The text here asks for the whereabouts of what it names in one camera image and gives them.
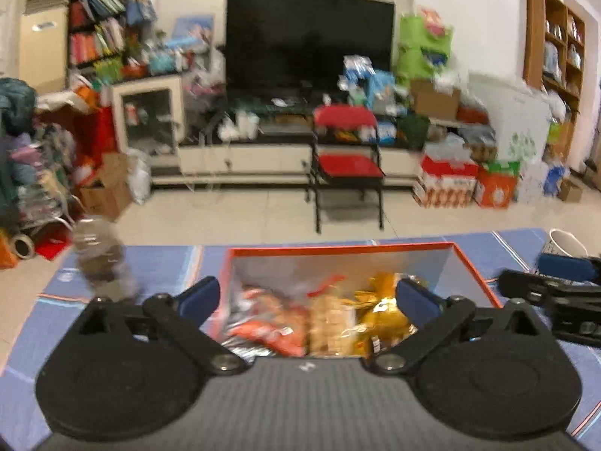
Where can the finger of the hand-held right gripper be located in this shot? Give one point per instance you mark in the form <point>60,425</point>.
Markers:
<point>563,267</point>
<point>573,305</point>

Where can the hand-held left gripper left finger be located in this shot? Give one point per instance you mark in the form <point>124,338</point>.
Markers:
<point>199,298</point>

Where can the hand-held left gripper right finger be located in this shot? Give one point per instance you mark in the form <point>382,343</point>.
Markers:
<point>418,300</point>

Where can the yellow cake packet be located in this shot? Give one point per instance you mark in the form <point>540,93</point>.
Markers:
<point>380,319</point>

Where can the orange cardboard box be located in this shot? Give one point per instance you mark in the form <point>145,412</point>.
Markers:
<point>357,258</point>

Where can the clear cracker packet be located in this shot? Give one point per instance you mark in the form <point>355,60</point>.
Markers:
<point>331,324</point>

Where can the white cartoon print cup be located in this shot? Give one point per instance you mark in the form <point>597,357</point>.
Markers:
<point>561,242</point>

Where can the blue checked tablecloth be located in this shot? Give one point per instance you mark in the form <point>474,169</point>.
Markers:
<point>164,268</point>

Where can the orange and green carton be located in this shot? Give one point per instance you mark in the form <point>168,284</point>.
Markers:
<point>497,188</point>

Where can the glass jar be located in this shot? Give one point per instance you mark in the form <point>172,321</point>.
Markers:
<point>101,263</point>

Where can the red and white carton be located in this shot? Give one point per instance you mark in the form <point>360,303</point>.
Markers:
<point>446,183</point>

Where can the open cardboard box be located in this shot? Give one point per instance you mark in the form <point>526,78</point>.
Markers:
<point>105,192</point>

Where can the white low media stand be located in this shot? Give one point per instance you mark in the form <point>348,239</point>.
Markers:
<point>249,159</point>

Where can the red folding chair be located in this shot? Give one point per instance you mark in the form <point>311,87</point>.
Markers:
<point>347,164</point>

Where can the dark green bag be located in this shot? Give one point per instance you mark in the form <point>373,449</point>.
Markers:
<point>414,130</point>

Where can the packing tape roll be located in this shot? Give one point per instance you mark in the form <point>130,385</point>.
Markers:
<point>22,246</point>

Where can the white glass door cabinet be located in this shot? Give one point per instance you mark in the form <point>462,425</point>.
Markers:
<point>176,112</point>

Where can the brown cardboard box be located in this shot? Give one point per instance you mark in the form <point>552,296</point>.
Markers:
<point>434,101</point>

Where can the wooden open shelf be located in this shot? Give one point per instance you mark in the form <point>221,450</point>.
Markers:
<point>535,37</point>

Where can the light green bag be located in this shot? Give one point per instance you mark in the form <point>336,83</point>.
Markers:
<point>413,56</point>

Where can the black television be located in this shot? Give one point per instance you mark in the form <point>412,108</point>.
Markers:
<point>310,42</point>

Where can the black bookshelf with books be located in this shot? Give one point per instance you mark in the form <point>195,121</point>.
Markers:
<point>101,23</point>

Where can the beige standing air conditioner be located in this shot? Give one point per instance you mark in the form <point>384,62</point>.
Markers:
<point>44,42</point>

